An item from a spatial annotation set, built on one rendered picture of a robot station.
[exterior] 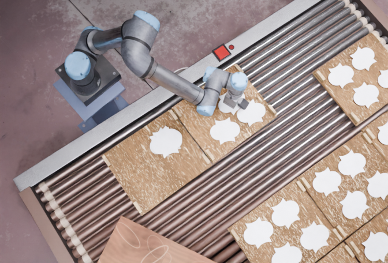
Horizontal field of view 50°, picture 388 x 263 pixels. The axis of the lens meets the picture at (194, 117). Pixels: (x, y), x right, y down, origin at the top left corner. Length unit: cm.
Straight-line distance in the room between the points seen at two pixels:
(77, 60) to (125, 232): 80
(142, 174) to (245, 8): 187
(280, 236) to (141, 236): 64
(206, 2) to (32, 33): 138
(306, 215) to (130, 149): 90
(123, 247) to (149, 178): 34
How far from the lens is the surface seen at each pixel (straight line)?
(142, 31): 164
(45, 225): 205
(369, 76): 234
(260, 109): 209
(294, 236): 204
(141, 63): 162
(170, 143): 199
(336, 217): 211
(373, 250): 216
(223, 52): 219
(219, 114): 207
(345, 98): 225
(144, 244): 188
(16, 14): 359
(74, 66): 196
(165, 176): 199
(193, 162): 200
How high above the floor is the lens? 291
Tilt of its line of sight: 74 degrees down
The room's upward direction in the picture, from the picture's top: 6 degrees clockwise
